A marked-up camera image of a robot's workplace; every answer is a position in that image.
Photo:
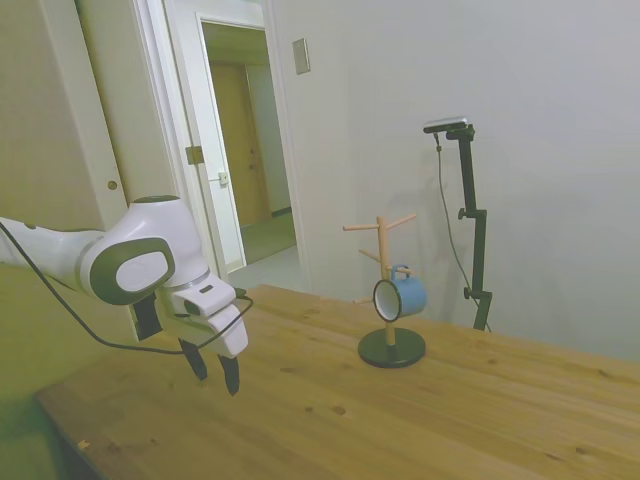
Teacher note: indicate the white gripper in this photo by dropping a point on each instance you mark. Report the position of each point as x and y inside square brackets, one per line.
[227, 327]

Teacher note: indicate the blue enamel mug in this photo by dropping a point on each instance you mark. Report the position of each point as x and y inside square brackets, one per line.
[410, 297]

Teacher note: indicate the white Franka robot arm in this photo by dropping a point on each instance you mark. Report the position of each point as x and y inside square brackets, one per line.
[145, 235]

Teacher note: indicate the metal door latch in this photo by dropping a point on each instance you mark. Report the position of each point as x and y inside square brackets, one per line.
[223, 178]

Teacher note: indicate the round brass door lock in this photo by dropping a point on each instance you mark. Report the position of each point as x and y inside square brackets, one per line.
[112, 185]

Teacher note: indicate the brass door hinge plate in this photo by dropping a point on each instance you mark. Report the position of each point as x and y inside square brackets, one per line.
[194, 155]

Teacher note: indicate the brown hallway door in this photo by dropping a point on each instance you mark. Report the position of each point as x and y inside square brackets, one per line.
[240, 150]

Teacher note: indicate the white open door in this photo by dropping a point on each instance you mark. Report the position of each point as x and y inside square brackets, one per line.
[207, 125]

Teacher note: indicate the beige closet door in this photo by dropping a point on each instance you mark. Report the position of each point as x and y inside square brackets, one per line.
[55, 125]

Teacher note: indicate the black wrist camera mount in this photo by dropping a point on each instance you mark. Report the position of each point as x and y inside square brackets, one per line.
[148, 317]

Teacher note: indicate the white door frame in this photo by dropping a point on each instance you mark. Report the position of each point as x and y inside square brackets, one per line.
[292, 150]

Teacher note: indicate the black camera stand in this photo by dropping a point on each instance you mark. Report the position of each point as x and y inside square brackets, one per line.
[470, 185]
[441, 185]

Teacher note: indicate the grey wall switch plate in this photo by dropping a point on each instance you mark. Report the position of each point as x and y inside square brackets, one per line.
[300, 56]

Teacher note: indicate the grey exterior camera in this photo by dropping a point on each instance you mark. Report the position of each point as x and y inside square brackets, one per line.
[446, 124]

